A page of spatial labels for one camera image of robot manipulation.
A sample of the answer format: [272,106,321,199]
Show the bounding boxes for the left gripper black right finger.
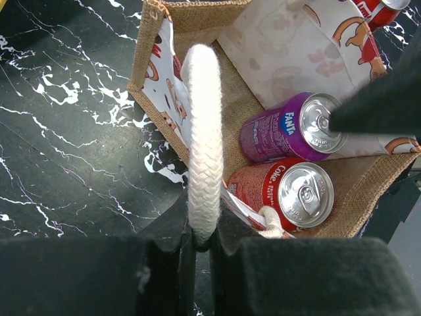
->
[210,208,420,315]

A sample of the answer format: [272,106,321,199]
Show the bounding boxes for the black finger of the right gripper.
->
[329,30,420,135]

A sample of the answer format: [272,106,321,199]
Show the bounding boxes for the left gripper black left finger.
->
[1,193,191,315]

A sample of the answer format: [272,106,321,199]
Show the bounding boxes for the red soda can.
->
[353,0,410,32]

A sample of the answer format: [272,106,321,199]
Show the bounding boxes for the patterned canvas tote bag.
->
[126,0,421,240]

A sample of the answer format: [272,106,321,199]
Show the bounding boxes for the purple can front left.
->
[227,157,334,232]

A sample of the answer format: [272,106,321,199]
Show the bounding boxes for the purple can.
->
[239,92,348,163]
[227,157,334,232]

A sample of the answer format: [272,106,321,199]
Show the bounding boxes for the purple can front right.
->
[239,92,348,163]

